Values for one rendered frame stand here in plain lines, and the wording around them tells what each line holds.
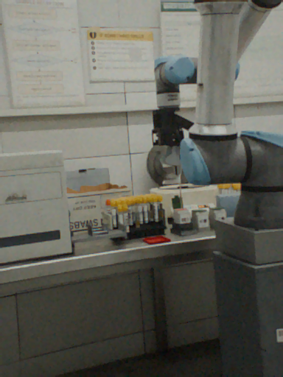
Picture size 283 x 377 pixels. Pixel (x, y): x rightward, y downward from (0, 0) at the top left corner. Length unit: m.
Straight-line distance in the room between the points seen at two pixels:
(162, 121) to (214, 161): 0.43
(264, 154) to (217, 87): 0.20
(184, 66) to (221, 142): 0.36
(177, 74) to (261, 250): 0.55
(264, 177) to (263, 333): 0.36
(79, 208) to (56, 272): 0.39
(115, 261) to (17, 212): 0.31
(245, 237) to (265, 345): 0.24
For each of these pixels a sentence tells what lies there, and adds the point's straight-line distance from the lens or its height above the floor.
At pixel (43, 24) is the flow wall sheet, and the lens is 2.10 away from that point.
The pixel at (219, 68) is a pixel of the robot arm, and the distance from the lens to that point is 1.16.
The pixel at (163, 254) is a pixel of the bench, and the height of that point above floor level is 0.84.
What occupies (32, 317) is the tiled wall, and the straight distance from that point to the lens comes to 2.15.
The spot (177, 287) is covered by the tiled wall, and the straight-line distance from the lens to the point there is 2.30.
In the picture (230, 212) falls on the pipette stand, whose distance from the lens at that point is 1.75.
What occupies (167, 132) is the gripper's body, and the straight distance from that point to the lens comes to 1.55.
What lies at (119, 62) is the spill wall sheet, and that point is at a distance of 2.16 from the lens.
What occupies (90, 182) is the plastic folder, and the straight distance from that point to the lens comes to 2.07.
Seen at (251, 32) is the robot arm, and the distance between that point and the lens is 1.37.
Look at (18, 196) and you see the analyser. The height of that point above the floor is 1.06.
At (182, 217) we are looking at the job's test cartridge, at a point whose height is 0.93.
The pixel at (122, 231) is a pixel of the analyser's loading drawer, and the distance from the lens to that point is 1.51.
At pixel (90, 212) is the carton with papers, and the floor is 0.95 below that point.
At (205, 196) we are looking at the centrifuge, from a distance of 1.87.
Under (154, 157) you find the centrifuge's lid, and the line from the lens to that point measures 2.13.
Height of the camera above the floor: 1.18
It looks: 5 degrees down
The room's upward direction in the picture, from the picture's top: 4 degrees counter-clockwise
